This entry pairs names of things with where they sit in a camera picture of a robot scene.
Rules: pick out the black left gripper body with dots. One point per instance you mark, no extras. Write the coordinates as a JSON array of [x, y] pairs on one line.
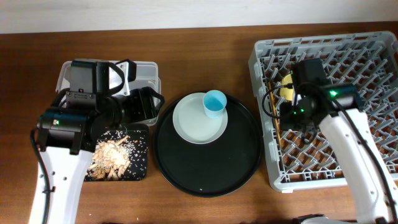
[[137, 107]]

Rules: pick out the yellow bowl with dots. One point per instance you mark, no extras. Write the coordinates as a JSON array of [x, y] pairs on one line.
[[285, 92]]

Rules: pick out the wooden chopstick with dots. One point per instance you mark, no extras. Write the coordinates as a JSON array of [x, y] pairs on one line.
[[276, 120]]

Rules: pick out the grey plate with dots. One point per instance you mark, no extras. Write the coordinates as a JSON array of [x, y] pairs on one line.
[[192, 123]]

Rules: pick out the blue cup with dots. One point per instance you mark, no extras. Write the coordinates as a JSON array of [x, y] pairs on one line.
[[214, 102]]

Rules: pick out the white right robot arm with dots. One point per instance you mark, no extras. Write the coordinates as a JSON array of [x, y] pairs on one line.
[[337, 110]]

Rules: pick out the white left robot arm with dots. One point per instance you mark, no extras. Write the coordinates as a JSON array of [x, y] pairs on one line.
[[93, 96]]

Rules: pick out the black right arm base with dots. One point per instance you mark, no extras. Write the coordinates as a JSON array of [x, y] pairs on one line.
[[308, 219]]

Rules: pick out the clear plastic waste bin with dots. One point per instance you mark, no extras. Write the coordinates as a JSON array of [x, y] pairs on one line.
[[147, 75]]

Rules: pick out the grey dishwasher rack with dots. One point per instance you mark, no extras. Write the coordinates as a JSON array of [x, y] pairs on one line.
[[367, 60]]

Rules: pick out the black rectangular tray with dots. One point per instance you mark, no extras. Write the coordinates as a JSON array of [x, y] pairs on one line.
[[140, 161]]

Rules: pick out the food scraps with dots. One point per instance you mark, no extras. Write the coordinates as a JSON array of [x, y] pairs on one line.
[[110, 158]]

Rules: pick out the black round tray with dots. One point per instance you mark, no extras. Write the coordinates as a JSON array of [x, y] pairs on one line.
[[214, 169]]

